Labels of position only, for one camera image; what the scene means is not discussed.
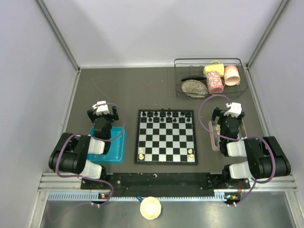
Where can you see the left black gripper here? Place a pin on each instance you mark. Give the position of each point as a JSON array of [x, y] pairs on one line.
[[112, 117]]

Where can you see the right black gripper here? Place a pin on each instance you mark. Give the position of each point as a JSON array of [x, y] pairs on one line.
[[218, 112]]

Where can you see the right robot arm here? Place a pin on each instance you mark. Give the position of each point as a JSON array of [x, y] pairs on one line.
[[265, 157]]

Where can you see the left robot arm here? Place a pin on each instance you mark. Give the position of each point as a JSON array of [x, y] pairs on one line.
[[71, 151]]

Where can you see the black white chess board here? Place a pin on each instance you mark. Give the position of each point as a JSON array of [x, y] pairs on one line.
[[168, 141]]

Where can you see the white piece in tray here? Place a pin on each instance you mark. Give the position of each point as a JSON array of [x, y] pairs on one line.
[[217, 128]]

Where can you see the pink plastic tray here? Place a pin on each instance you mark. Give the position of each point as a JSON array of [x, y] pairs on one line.
[[215, 139]]

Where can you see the blue plastic tray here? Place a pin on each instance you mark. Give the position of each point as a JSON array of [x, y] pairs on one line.
[[115, 154]]

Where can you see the pink patterned mug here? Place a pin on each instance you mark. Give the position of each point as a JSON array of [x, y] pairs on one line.
[[214, 83]]

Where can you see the light pink cup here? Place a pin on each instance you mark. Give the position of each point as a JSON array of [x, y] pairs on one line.
[[231, 76]]

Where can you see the speckled ceramic plate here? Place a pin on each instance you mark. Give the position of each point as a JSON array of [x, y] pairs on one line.
[[194, 88]]

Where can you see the white rook left corner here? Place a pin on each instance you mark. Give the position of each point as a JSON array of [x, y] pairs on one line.
[[141, 156]]

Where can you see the yellow mug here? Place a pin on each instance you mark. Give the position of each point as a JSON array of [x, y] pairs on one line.
[[214, 66]]

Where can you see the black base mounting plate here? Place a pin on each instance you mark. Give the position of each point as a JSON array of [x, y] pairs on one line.
[[200, 179]]

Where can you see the cream white bowl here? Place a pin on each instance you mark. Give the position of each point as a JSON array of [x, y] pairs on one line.
[[150, 208]]

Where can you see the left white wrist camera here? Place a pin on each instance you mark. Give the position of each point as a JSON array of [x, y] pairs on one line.
[[100, 108]]

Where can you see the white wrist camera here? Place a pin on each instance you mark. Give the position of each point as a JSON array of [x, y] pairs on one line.
[[100, 108], [233, 109]]

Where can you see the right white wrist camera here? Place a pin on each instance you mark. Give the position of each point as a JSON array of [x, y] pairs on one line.
[[233, 109]]

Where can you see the black wire dish rack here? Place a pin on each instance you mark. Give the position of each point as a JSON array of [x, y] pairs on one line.
[[203, 77]]

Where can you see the grey cable duct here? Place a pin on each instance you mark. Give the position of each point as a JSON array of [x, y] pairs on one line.
[[94, 196]]

